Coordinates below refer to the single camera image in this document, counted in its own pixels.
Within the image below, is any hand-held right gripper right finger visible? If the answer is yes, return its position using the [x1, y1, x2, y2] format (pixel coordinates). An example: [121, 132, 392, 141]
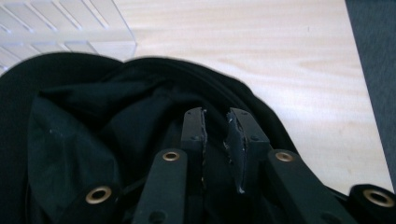
[224, 107, 271, 194]

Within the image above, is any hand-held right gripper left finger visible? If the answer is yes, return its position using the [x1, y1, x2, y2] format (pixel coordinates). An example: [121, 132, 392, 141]
[180, 106, 208, 197]

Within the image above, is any black cloth garment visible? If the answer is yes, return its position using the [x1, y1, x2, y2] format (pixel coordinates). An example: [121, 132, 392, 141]
[0, 51, 349, 224]

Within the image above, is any white plastic slatted basket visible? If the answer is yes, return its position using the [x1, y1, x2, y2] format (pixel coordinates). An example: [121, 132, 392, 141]
[0, 0, 138, 76]

